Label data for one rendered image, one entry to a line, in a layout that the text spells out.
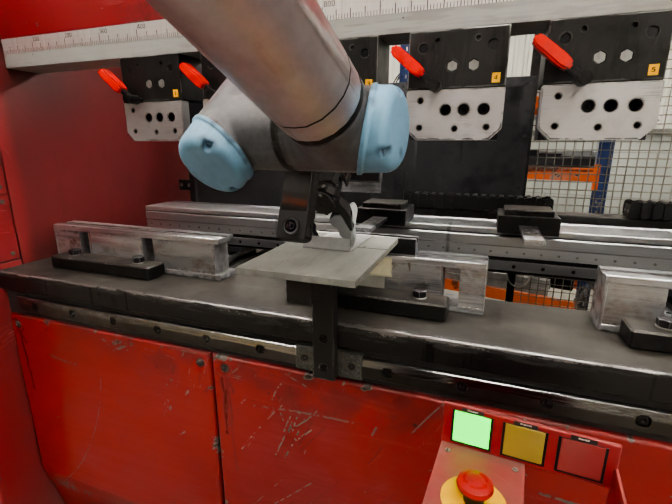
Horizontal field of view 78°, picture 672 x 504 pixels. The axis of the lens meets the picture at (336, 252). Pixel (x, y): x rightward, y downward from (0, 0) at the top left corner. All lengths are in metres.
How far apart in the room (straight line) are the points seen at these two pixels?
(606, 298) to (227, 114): 0.63
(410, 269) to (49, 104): 1.02
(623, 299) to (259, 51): 0.68
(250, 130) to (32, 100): 0.98
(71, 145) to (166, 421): 0.79
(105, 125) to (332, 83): 1.20
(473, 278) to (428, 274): 0.08
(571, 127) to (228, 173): 0.51
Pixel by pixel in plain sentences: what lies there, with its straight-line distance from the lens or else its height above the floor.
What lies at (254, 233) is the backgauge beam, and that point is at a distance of 1.18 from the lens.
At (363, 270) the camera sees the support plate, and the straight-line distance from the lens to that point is 0.57.
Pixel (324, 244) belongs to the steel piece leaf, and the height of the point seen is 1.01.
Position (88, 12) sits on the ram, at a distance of 1.11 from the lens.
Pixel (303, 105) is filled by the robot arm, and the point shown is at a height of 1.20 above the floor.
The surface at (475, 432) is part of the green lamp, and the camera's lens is 0.61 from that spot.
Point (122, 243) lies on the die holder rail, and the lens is 1.12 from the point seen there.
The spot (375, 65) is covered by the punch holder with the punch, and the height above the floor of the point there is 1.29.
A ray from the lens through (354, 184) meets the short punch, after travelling 0.80.
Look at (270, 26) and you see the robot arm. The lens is 0.26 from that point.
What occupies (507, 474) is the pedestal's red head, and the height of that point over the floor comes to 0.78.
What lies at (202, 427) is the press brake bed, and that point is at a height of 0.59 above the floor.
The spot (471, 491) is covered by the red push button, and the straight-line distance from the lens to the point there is 0.54.
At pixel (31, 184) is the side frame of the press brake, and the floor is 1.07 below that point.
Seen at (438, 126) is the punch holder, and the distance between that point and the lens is 0.72.
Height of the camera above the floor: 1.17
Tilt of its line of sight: 15 degrees down
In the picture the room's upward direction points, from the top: straight up
